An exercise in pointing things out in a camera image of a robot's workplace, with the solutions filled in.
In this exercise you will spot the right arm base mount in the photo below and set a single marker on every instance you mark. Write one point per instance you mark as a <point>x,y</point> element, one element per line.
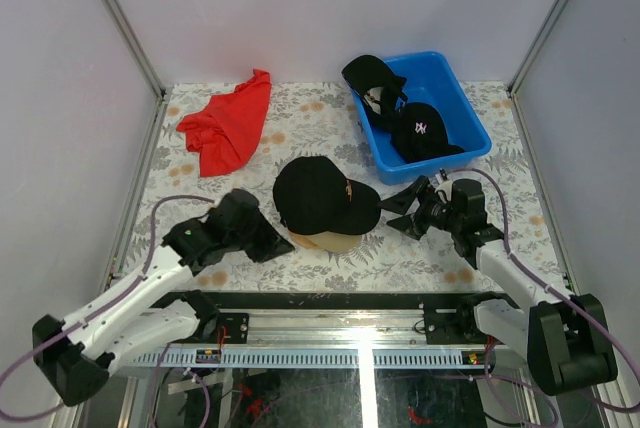
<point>449,319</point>

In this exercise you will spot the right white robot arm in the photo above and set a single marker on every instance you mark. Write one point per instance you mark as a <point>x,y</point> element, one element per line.
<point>561,336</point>

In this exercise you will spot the left aluminium frame post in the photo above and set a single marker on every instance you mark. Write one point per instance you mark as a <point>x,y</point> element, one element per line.
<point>134,46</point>

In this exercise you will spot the right aluminium frame post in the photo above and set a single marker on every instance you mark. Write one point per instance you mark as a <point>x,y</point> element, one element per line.
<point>542,36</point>

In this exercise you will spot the floral table mat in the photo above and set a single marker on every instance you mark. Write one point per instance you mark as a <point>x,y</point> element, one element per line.
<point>321,119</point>

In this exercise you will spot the wooden hat stand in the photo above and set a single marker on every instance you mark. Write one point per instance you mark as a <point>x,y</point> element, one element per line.
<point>303,241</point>

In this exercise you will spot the blue plastic bin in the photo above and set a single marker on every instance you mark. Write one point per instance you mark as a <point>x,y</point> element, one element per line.
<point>430,80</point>

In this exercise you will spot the black cap gold logo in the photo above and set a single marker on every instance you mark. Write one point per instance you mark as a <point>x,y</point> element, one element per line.
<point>313,196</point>

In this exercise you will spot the black cap on bin rim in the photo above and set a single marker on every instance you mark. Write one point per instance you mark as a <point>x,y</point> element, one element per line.
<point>378,88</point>

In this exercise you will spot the beige baseball cap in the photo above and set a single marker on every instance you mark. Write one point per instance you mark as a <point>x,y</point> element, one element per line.
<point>335,242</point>

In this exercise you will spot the black cap pink logo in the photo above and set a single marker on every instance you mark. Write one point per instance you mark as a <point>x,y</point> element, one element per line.
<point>420,134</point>

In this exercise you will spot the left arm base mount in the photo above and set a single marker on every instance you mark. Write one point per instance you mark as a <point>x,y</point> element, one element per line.
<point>218,327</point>

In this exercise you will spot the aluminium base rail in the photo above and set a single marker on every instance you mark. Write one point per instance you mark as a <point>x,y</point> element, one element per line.
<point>300,329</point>

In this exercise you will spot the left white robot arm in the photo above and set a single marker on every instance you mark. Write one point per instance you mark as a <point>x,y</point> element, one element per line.
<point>79,353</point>

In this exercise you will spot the aluminium frame post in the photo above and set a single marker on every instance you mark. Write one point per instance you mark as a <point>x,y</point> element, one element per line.
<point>542,36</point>
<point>134,46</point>

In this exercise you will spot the red cloth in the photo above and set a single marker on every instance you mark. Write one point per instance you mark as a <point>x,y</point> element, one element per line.
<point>226,133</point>

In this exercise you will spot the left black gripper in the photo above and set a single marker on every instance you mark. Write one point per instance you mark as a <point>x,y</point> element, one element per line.
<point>274,244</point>

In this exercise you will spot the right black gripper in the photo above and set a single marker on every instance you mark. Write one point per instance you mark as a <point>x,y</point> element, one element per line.
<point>412,224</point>

